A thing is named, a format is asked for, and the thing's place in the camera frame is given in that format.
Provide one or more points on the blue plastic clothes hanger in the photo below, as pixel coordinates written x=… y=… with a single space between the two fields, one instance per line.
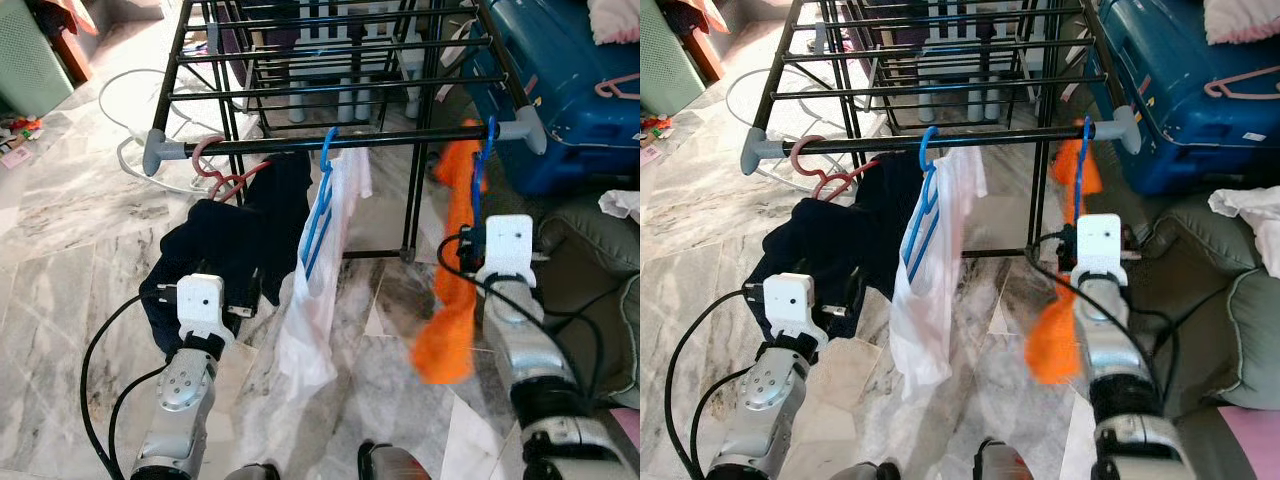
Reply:
x=479 y=175
x=322 y=200
x=925 y=200
x=1080 y=170

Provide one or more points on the orange towel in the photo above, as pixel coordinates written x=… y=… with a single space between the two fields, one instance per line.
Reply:
x=450 y=330
x=1050 y=340

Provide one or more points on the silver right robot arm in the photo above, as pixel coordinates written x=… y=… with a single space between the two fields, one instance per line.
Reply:
x=1110 y=350
x=530 y=350

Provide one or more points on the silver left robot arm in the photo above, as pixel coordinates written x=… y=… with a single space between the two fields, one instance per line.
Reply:
x=765 y=400
x=180 y=400

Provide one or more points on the pink plastic clothes hanger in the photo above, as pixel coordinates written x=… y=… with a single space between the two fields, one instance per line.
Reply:
x=603 y=90
x=197 y=160
x=1212 y=90
x=797 y=158

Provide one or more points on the dark navy garment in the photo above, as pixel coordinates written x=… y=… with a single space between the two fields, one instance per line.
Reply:
x=830 y=240
x=230 y=240

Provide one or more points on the white garment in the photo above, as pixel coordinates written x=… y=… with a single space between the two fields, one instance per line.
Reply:
x=310 y=320
x=920 y=320

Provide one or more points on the grey green sofa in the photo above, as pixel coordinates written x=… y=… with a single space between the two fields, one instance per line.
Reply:
x=1220 y=330
x=580 y=300

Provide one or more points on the black metal drying rack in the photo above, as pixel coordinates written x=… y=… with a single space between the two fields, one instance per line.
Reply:
x=350 y=141
x=1000 y=137

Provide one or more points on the crumpled white cloth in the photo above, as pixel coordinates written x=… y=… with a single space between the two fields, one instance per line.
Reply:
x=622 y=203
x=1250 y=215

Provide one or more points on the left robot leg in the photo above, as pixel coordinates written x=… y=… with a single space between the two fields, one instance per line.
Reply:
x=252 y=472
x=855 y=472

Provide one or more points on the robot leg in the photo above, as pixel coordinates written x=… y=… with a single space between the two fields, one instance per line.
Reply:
x=252 y=472
x=1003 y=463
x=855 y=472
x=390 y=465

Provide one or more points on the blue hard shell suitcase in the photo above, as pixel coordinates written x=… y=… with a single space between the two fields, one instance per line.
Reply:
x=560 y=60
x=1180 y=100

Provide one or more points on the small pink card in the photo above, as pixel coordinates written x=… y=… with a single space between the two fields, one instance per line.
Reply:
x=15 y=158
x=650 y=153

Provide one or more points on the white slatted plastic stand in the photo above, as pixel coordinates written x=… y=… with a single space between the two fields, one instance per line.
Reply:
x=350 y=60
x=975 y=60

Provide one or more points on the small red toy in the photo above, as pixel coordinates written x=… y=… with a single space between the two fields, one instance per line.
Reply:
x=655 y=125
x=20 y=127

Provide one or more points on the right robot leg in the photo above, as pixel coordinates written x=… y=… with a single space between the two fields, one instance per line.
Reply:
x=390 y=465
x=1003 y=463

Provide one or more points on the pink mat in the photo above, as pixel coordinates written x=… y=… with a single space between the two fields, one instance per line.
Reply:
x=628 y=428
x=1250 y=445

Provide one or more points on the purple garment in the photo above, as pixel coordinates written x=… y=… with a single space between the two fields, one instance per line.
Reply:
x=255 y=25
x=885 y=25

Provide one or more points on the pale green cabinet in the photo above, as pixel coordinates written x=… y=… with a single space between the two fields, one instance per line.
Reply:
x=665 y=60
x=30 y=60

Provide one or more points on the pink cushion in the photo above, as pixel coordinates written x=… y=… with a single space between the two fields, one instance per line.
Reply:
x=615 y=20
x=1240 y=20

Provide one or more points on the brown wooden furniture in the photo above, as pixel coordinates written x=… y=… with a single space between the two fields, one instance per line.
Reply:
x=70 y=50
x=700 y=50

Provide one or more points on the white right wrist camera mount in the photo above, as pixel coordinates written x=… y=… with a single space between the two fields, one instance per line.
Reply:
x=508 y=245
x=1100 y=245

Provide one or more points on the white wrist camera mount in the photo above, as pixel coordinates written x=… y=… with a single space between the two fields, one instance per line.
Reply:
x=508 y=245
x=1100 y=245
x=790 y=300
x=200 y=300

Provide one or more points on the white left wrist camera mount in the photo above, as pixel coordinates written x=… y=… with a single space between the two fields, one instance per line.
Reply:
x=200 y=300
x=790 y=300

